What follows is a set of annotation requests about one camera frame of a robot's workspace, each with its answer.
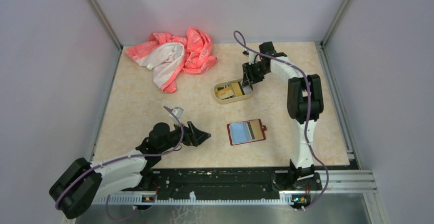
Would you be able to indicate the red card holder wallet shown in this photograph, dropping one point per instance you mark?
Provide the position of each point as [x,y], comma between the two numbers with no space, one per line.
[238,133]

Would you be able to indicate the beige oval card tray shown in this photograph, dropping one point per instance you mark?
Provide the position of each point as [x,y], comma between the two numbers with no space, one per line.
[232,91]

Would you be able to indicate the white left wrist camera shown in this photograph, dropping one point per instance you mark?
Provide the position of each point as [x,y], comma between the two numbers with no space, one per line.
[177,111]

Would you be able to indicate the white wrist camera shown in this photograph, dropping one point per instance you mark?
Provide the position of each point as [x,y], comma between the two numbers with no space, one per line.
[177,111]
[252,56]

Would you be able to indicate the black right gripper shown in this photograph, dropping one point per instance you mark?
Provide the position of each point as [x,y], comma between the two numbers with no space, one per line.
[248,76]

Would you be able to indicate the pink white crumpled cloth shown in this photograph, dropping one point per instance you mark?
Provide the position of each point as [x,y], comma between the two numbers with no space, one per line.
[168,55]

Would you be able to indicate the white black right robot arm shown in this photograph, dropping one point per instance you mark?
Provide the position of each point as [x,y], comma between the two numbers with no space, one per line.
[304,106]

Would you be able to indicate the white slotted cable duct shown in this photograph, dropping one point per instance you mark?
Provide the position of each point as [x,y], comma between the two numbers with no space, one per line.
[138,199]

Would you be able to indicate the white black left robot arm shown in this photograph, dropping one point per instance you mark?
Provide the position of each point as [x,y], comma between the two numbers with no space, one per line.
[84,182]

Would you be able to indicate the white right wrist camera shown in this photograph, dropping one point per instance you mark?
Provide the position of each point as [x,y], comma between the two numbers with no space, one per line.
[252,56]

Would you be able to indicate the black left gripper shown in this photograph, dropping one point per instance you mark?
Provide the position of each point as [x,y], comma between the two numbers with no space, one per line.
[197,137]

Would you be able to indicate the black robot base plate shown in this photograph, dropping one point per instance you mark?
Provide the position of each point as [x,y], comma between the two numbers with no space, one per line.
[245,183]

